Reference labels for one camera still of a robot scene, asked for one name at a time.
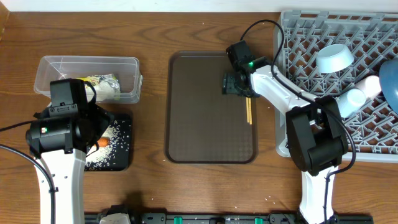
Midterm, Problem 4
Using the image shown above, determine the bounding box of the dark blue bowl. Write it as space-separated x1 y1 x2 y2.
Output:
379 59 398 113

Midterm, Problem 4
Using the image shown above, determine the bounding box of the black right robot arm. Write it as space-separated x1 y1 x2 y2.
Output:
223 55 348 223

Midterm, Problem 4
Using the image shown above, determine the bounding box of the green snack wrapper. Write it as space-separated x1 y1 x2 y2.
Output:
80 74 121 103

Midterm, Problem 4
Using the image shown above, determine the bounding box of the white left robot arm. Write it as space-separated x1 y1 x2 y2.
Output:
26 104 114 223

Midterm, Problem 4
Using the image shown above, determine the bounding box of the orange carrot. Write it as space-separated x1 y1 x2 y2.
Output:
95 137 110 147

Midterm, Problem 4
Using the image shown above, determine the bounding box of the light blue cup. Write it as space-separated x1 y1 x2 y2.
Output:
336 88 366 118

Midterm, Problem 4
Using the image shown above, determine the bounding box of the white tissue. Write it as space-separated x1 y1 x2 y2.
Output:
94 81 120 101

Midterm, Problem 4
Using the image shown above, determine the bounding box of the light blue small bowl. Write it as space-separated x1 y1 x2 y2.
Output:
316 44 354 73

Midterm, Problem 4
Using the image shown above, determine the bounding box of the clear plastic bin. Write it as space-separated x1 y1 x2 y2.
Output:
34 55 142 104

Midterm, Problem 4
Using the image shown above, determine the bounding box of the brown serving tray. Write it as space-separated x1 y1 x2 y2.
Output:
164 52 258 164

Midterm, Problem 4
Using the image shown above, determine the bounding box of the black waste tray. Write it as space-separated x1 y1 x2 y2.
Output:
83 113 133 172

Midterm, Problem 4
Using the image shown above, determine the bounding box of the pink cup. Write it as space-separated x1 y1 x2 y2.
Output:
354 75 382 100

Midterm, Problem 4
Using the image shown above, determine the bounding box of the white rice pile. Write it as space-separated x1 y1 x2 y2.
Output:
84 124 131 171

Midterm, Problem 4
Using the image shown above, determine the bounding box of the grey dishwasher rack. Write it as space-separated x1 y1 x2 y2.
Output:
277 10 397 163

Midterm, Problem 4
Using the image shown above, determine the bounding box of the wooden chopstick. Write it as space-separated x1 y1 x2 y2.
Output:
246 97 251 124
249 99 252 125

